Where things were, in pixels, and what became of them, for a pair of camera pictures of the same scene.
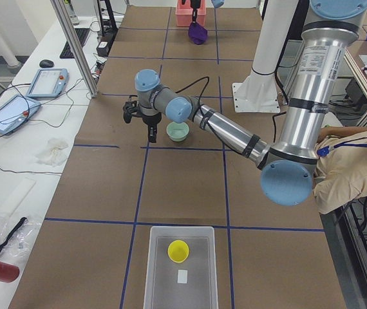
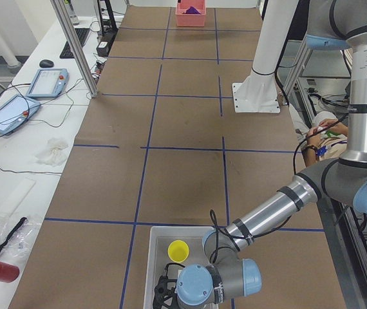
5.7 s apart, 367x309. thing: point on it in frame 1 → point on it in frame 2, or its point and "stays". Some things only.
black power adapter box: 103,48 stays
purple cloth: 197,33 → 192,10
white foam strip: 16,197 stays
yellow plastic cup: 178,251 stays
